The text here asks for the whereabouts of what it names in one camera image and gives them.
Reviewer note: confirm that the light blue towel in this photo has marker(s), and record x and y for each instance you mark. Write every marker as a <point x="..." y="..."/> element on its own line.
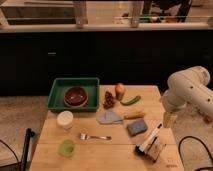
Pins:
<point x="110" y="117"/>

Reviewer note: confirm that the green plastic cup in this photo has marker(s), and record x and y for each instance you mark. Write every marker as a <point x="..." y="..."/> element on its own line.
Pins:
<point x="66" y="148"/>

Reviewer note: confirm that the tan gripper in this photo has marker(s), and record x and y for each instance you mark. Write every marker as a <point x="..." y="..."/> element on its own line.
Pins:
<point x="169" y="119"/>

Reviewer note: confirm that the white plastic cup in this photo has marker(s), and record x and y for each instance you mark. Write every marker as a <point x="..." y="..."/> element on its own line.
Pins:
<point x="65" y="119"/>

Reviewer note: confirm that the black chair frame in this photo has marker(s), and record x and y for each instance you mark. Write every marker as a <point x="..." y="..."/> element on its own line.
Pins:
<point x="22" y="163"/>

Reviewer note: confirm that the green pepper toy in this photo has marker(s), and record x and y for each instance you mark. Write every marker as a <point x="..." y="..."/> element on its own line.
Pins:
<point x="132" y="101"/>

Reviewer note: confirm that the dark red grapes toy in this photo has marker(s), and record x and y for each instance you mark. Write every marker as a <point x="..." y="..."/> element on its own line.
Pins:
<point x="109" y="101"/>

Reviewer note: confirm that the brown wooden bowl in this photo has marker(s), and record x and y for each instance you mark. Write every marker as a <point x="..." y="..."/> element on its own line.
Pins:
<point x="76" y="97"/>

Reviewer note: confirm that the silver metal fork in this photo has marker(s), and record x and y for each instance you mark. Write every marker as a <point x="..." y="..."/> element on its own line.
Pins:
<point x="84" y="136"/>

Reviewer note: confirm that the brown wooden holder box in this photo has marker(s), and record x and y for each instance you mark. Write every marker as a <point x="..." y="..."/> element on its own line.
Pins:
<point x="155" y="149"/>

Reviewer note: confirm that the black white dish brush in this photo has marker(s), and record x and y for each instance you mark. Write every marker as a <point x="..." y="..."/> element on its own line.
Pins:
<point x="142" y="148"/>

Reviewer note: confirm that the blue sponge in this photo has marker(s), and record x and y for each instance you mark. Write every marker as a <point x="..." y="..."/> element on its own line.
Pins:
<point x="137" y="127"/>

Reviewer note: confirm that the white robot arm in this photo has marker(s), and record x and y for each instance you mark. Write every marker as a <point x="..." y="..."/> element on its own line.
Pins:
<point x="187" y="86"/>

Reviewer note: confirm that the green plastic tray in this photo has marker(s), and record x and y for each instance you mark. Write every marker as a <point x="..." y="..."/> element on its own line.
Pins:
<point x="61" y="85"/>

